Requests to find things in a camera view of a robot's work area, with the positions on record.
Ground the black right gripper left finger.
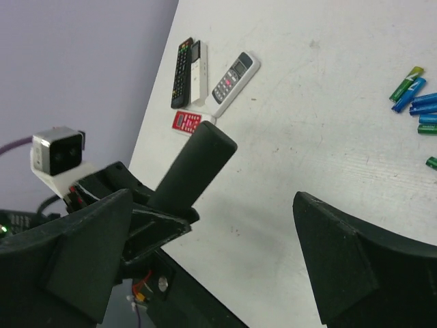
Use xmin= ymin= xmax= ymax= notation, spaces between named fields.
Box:
xmin=1 ymin=189 xmax=132 ymax=327

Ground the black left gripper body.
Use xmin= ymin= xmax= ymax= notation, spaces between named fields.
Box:
xmin=64 ymin=161 xmax=159 ymax=217

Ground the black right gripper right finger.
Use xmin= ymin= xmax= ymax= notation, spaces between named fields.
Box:
xmin=293 ymin=191 xmax=436 ymax=327

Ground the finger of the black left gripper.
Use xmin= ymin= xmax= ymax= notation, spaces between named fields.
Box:
xmin=122 ymin=228 xmax=190 ymax=265
xmin=130 ymin=203 xmax=199 ymax=232

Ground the slim black remote control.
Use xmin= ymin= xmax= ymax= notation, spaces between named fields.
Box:
xmin=147 ymin=122 xmax=238 ymax=213

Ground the red and white remote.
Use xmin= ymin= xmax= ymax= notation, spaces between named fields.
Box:
xmin=171 ymin=110 xmax=216 ymax=136

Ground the black multi-button remote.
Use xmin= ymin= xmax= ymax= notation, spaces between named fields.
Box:
xmin=171 ymin=38 xmax=193 ymax=109

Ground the slim white remote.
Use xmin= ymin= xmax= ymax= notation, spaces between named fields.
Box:
xmin=190 ymin=40 xmax=208 ymax=106

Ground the grey and white remote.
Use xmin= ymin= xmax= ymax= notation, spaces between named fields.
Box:
xmin=206 ymin=51 xmax=261 ymax=119

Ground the green battery bottom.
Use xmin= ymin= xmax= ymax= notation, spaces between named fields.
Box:
xmin=425 ymin=156 xmax=437 ymax=170

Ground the green yellow-tip battery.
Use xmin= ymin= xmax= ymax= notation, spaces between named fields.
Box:
xmin=417 ymin=124 xmax=437 ymax=135

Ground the green blue battery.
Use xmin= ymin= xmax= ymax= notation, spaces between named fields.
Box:
xmin=419 ymin=114 xmax=437 ymax=124

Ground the blue battery lower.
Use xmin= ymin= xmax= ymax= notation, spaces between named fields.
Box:
xmin=409 ymin=104 xmax=437 ymax=116

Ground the blue battery leftmost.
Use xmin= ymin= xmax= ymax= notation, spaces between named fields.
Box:
xmin=391 ymin=77 xmax=427 ymax=113

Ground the blue battery upper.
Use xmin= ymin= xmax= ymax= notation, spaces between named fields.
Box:
xmin=412 ymin=93 xmax=437 ymax=107

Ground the green battery top left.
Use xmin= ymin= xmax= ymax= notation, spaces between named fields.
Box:
xmin=389 ymin=66 xmax=425 ymax=103

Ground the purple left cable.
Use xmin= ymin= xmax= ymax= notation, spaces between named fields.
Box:
xmin=0 ymin=135 xmax=35 ymax=157

